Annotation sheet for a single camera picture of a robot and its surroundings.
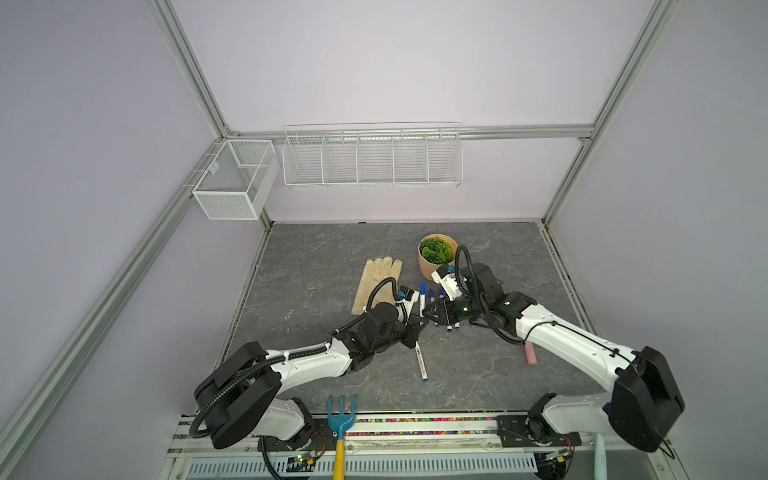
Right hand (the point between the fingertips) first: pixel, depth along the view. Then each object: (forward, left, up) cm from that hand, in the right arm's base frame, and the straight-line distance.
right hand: (427, 313), depth 80 cm
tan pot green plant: (+24, -4, -2) cm, 24 cm away
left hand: (-2, 0, -2) cm, 3 cm away
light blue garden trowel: (-32, -39, -12) cm, 51 cm away
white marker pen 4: (+3, -10, -13) cm, 17 cm away
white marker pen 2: (+2, +2, +5) cm, 5 cm away
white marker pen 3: (+2, -8, -14) cm, 16 cm away
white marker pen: (-9, +1, -14) cm, 16 cm away
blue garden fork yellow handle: (-24, +22, -12) cm, 35 cm away
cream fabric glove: (-4, +11, +21) cm, 25 cm away
